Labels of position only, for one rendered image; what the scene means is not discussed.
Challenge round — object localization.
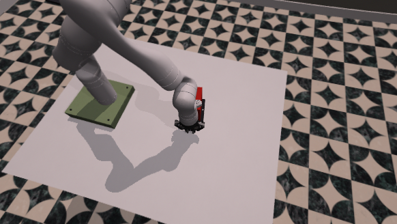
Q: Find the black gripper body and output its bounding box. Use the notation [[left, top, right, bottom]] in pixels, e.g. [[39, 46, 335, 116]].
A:
[[179, 119, 199, 128]]

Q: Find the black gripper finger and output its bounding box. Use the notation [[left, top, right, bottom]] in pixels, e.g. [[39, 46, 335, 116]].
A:
[[191, 122, 205, 134], [174, 120, 189, 133]]

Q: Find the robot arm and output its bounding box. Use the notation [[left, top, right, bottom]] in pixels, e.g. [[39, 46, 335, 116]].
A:
[[52, 0, 202, 126]]

